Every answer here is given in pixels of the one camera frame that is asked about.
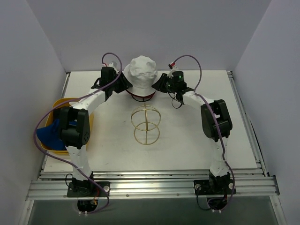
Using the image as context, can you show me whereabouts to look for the gold wire hat stand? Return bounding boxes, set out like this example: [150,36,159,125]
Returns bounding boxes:
[130,103,161,145]

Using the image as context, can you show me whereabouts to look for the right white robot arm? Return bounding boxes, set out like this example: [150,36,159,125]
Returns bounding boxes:
[152,70,233,194]

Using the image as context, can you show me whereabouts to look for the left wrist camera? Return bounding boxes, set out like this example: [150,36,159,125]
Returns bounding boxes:
[102,61,117,70]

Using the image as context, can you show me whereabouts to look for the aluminium rail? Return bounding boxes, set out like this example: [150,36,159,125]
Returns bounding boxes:
[227,71,270,177]
[26,169,279,200]

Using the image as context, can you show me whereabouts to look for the black wire hat stand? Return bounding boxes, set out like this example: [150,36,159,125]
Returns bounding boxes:
[131,95,152,102]

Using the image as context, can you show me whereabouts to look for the red bucket hat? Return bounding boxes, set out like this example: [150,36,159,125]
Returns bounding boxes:
[127,90,156,98]

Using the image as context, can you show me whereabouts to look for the blue bucket hat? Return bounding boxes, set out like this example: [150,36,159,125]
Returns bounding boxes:
[36,119,66,151]

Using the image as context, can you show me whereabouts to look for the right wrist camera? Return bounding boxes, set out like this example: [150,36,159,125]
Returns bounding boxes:
[168,62,179,71]

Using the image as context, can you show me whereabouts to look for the aluminium right side rail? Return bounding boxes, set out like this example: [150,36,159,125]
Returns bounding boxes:
[227,71,270,177]

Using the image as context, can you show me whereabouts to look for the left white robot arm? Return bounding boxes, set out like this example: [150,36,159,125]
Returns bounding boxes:
[58,63,132,196]

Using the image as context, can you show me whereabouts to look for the aluminium front rail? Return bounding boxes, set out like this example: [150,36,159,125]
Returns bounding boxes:
[26,169,279,200]

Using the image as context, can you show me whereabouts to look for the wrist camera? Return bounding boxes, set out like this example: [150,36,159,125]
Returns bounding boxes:
[168,62,179,71]
[102,61,117,70]

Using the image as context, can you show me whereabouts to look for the white bucket hat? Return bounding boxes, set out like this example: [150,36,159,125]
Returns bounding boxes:
[123,55,158,96]

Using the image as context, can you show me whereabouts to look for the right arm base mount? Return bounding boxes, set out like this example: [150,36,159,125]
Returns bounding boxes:
[193,180,236,213]

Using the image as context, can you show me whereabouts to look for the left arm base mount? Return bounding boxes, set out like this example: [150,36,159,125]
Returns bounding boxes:
[65,173,111,214]

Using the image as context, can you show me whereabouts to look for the yellow plastic bin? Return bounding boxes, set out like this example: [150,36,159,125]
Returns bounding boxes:
[40,97,95,154]

